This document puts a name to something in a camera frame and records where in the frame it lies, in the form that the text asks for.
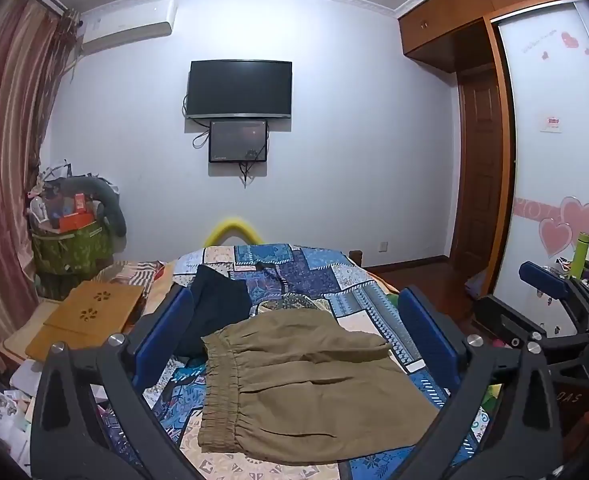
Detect red box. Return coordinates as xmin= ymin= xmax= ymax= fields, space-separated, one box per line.
xmin=58 ymin=210 xmax=96 ymax=234

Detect striped cloth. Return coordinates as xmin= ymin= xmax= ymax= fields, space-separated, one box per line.
xmin=94 ymin=260 xmax=165 ymax=297

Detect purple cloth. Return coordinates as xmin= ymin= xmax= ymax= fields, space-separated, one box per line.
xmin=465 ymin=270 xmax=496 ymax=304

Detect green fabric bag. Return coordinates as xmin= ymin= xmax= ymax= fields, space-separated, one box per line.
xmin=30 ymin=215 xmax=116 ymax=277

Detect black wall television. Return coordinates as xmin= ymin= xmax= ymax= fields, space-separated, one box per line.
xmin=185 ymin=60 xmax=293 ymax=121

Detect yellow foam arc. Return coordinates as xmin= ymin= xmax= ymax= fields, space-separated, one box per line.
xmin=203 ymin=217 xmax=265 ymax=250

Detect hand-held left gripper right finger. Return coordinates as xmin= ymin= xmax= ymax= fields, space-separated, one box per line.
xmin=397 ymin=285 xmax=565 ymax=480

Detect wooden lap desk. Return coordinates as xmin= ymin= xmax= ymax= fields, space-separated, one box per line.
xmin=24 ymin=280 xmax=146 ymax=362

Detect khaki pants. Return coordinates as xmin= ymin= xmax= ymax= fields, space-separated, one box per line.
xmin=197 ymin=308 xmax=440 ymax=465

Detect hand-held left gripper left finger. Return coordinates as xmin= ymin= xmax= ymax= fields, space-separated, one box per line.
xmin=29 ymin=285 xmax=210 ymax=480

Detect striped pink curtain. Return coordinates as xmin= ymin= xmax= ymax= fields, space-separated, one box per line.
xmin=0 ymin=0 xmax=81 ymax=376

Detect wooden overhead cabinet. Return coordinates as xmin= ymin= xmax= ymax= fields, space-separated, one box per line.
xmin=397 ymin=0 xmax=583 ymax=62

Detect blue patchwork blanket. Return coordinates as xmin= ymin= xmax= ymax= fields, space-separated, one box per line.
xmin=99 ymin=243 xmax=505 ymax=480

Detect small black wall monitor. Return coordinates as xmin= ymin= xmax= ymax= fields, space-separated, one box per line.
xmin=209 ymin=119 xmax=269 ymax=164

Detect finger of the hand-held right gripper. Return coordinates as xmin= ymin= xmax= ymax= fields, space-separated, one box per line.
xmin=519 ymin=260 xmax=589 ymax=322
xmin=475 ymin=295 xmax=551 ymax=349

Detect grey plush toy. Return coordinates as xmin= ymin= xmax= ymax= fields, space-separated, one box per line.
xmin=57 ymin=176 xmax=128 ymax=237

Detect white air conditioner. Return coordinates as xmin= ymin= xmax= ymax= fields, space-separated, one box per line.
xmin=77 ymin=0 xmax=178 ymax=56

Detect dark navy garment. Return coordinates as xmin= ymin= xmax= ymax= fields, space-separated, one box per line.
xmin=174 ymin=264 xmax=253 ymax=359

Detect pile of white papers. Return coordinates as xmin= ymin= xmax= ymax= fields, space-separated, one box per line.
xmin=0 ymin=360 xmax=41 ymax=467

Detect green bottle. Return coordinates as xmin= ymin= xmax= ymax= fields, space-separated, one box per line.
xmin=571 ymin=232 xmax=589 ymax=281

